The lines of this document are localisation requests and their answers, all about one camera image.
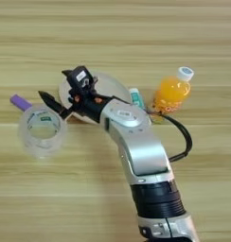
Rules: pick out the round beige plate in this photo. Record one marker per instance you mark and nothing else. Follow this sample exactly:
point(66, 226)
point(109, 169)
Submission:
point(111, 86)

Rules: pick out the purple rectangular eraser block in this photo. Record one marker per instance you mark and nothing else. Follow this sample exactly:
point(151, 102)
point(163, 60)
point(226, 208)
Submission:
point(20, 102)

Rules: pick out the green white glue stick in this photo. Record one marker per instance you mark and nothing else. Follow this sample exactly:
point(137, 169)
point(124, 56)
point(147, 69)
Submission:
point(138, 98)

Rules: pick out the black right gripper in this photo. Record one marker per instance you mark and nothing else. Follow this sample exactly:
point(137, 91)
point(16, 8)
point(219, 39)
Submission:
point(90, 105)

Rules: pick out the small black box white label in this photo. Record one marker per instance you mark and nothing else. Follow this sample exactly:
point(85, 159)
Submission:
point(80, 78)

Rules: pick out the clear adhesive tape roll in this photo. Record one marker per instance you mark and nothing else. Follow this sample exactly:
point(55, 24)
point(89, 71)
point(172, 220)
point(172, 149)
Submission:
point(41, 148)

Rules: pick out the orange juice bottle white cap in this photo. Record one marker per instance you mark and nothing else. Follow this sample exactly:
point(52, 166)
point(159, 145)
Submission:
point(172, 91)

